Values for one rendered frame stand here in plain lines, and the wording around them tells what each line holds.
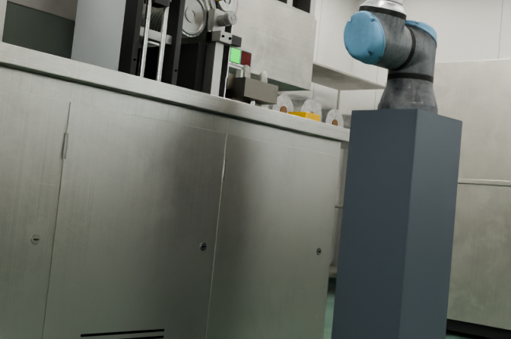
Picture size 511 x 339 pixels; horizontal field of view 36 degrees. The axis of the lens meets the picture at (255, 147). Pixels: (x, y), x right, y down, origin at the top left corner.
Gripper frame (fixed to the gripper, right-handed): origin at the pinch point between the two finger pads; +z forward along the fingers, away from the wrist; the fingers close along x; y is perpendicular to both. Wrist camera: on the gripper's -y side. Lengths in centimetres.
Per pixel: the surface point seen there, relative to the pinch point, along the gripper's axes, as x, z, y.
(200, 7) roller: 6.6, 7.1, -1.7
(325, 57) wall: -409, 158, 234
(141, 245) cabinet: 43, 30, -72
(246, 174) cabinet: 9, 17, -56
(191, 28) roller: 9.4, 11.4, -7.0
